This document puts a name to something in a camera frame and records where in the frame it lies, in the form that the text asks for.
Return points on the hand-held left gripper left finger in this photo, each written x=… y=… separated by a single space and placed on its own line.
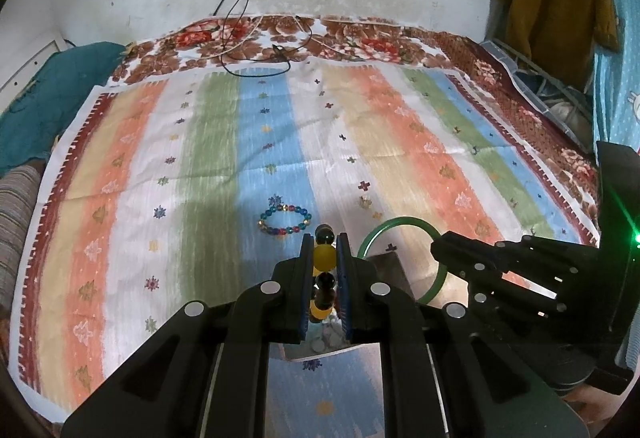
x=290 y=288

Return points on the green jade bangle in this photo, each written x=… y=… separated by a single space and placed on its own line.
x=380 y=226

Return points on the blue printed curtain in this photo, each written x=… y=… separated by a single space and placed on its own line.
x=620 y=68

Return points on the teal blanket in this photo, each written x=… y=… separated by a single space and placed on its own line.
x=45 y=98

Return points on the grey striped pillow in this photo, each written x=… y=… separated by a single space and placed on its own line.
x=17 y=228

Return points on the striped pastel cloth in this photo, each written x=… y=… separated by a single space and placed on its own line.
x=150 y=168

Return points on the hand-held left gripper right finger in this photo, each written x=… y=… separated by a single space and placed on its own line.
x=357 y=288

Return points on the white headboard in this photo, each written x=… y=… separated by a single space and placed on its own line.
x=30 y=63

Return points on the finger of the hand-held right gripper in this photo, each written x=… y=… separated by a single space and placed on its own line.
x=465 y=253
x=510 y=295

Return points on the silver metal tin box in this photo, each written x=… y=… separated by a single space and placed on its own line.
x=392 y=273

